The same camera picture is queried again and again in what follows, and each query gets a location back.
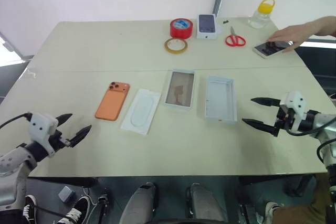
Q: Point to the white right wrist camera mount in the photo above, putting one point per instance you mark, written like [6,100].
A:
[295,103]

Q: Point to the clear jar with yellow lid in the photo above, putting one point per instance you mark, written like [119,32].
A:
[260,16]

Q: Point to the red tape roll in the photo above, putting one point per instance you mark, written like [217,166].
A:
[181,28]

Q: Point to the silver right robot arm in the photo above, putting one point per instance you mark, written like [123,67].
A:
[325,121]

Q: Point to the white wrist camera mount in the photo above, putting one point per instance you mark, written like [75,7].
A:
[295,103]
[40,127]

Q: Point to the grey slanted frame bar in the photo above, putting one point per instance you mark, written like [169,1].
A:
[9,45]

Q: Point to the white phone box base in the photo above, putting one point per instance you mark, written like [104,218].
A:
[179,90]

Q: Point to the grey rounded shape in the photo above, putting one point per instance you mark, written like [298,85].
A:
[139,205]
[204,205]

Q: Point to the white box lid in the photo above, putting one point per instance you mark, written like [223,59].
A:
[220,98]

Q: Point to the phone box with purple print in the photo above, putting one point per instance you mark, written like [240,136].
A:
[207,24]

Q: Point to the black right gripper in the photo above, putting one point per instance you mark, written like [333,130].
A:
[284,119]

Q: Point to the bare person forearm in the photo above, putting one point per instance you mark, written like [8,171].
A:
[324,26]

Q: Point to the black and white sneaker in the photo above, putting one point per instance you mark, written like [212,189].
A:
[76,209]
[30,208]

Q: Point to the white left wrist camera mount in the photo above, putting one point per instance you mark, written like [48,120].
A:
[40,127]

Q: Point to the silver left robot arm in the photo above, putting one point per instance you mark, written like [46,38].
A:
[10,161]

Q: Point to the bare person hand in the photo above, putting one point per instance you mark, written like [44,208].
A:
[291,35]

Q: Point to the clear tape scrap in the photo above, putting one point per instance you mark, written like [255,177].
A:
[31,74]

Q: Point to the white shoe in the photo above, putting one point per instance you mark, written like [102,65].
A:
[271,209]

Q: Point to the white paper insert tray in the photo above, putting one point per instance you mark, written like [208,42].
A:
[140,111]

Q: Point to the white smartphone with dark screen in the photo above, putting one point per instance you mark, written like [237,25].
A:
[267,49]

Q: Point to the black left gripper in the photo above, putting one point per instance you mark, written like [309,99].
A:
[61,140]

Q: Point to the yellow clear tape roll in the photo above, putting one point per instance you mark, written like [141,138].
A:
[168,48]

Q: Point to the brown trouser leg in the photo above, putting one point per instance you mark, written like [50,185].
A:
[309,208]

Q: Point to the small grey metal block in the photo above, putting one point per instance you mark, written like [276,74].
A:
[67,194]

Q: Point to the orange smartphone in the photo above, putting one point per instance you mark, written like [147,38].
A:
[111,103]

